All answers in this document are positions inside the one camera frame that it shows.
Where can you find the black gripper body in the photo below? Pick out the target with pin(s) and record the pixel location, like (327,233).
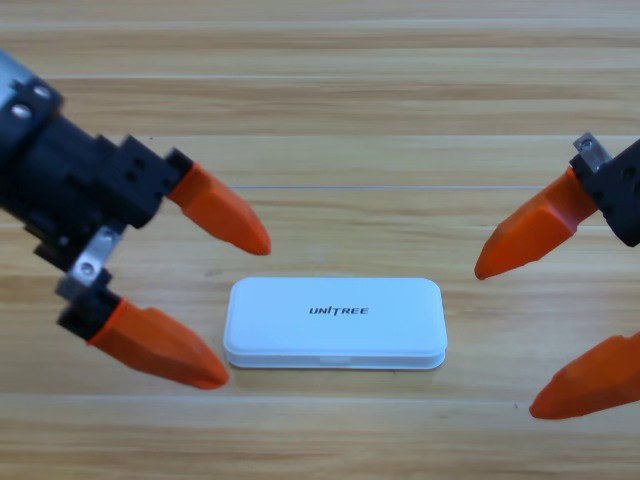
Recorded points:
(622,195)
(75,185)

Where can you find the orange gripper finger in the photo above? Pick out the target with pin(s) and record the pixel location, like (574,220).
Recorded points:
(225,215)
(160,345)
(595,382)
(535,230)

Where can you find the white plastic pencil case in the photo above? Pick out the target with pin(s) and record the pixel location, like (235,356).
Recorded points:
(330,335)

